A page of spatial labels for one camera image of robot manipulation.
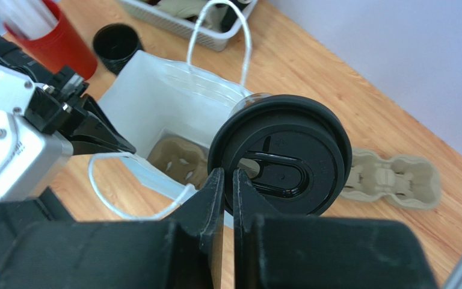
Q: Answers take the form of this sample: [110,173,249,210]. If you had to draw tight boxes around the cardboard cup carrier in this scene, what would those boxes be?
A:
[340,148,442,210]
[147,136,208,190]

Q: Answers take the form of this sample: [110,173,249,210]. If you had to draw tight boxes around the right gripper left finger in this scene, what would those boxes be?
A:
[0,168,225,288]

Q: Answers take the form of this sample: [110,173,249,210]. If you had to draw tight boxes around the black cup lid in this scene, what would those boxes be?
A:
[208,95,353,216]

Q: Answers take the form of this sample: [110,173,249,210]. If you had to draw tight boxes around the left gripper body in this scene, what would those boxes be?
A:
[0,36,88,134]

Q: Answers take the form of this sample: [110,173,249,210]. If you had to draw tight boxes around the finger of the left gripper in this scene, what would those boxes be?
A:
[69,94,137,155]

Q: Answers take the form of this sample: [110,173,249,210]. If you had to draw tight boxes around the white plastic basket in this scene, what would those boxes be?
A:
[120,0,241,51]

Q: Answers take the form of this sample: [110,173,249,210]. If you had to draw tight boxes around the black cup stack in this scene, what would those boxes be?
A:
[92,23,144,75]

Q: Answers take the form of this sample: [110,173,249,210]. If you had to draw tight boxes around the white paper bag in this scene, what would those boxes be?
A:
[88,0,264,229]

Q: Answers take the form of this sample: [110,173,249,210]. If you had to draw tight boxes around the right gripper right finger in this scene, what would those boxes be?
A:
[233,169,439,288]

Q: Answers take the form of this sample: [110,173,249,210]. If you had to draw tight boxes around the single black coffee cup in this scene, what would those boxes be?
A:
[229,92,273,118]

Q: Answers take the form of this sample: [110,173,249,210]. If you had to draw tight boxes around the beige cloth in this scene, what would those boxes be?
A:
[155,0,227,33]

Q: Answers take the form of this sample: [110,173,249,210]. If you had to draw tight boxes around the red cup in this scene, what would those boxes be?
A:
[4,1,97,79]

